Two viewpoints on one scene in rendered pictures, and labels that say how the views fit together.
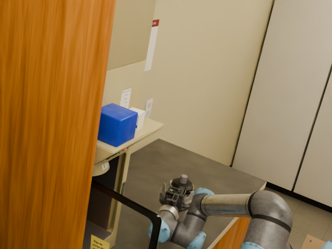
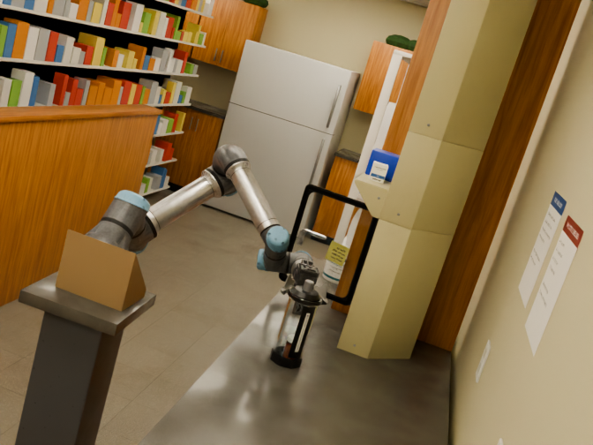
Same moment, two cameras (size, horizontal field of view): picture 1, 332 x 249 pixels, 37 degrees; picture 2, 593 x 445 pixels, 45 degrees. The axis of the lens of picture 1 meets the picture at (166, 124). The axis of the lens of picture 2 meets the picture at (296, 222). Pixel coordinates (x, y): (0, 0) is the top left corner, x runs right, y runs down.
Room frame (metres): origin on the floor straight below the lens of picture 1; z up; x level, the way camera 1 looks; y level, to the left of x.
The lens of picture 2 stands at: (3.78, -0.76, 1.85)
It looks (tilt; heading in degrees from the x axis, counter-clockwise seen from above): 13 degrees down; 164
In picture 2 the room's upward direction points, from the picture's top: 17 degrees clockwise
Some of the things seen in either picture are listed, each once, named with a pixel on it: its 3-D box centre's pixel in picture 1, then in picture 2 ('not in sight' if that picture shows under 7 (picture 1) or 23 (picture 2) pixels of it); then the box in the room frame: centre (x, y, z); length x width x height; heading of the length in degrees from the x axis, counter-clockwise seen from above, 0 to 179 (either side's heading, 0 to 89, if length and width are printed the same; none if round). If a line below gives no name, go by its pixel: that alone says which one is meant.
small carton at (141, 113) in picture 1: (134, 119); (378, 171); (1.51, 0.11, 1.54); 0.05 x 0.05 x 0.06; 73
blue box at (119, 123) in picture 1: (114, 124); (383, 164); (1.40, 0.16, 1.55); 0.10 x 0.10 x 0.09; 65
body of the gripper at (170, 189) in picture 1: (172, 203); (304, 276); (1.66, -0.08, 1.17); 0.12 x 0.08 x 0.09; 170
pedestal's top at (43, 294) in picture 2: not in sight; (91, 297); (1.56, -0.72, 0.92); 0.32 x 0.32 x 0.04; 68
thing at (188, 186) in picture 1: (183, 182); (306, 290); (1.82, -0.11, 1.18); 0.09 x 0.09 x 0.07
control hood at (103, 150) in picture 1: (124, 145); (372, 192); (1.47, 0.12, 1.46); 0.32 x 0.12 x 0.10; 155
